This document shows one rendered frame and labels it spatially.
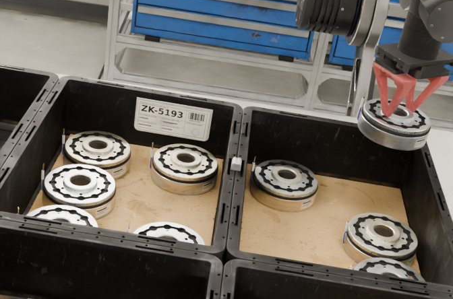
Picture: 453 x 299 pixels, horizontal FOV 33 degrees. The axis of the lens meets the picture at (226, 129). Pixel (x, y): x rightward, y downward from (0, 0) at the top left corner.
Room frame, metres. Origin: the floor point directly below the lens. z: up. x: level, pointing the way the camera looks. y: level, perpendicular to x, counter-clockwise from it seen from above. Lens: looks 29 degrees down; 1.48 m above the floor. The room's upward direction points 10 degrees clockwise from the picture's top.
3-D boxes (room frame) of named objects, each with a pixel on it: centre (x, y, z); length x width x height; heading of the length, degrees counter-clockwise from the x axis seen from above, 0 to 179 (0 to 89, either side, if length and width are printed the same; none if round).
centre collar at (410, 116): (1.01, -0.25, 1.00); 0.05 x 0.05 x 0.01
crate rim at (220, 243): (0.90, 0.13, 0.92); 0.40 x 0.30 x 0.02; 0
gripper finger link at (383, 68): (1.01, -0.24, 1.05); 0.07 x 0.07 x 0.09; 37
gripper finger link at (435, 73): (1.02, -0.26, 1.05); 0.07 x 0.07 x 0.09; 37
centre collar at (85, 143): (1.01, 0.19, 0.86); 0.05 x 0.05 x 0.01
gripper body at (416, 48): (1.01, -0.25, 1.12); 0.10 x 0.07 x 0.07; 127
